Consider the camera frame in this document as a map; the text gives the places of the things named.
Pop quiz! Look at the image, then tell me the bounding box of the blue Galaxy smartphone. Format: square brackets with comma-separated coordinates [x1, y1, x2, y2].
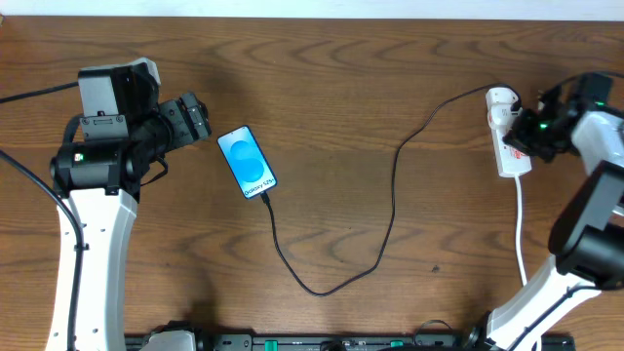
[217, 125, 278, 199]

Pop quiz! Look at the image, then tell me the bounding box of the black USB charging cable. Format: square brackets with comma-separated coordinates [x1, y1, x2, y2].
[259, 82, 524, 298]

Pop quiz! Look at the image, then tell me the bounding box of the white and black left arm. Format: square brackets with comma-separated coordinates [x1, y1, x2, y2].
[46, 58, 212, 350]

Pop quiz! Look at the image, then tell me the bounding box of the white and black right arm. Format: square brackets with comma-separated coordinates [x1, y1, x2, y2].
[465, 71, 623, 350]

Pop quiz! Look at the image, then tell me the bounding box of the white USB charger plug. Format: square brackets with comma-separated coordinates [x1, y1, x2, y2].
[486, 87, 522, 130]

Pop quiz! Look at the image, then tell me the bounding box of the white power strip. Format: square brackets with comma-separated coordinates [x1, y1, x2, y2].
[487, 104, 532, 177]

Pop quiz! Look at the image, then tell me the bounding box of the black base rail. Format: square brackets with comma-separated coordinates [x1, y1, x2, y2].
[124, 332, 576, 351]

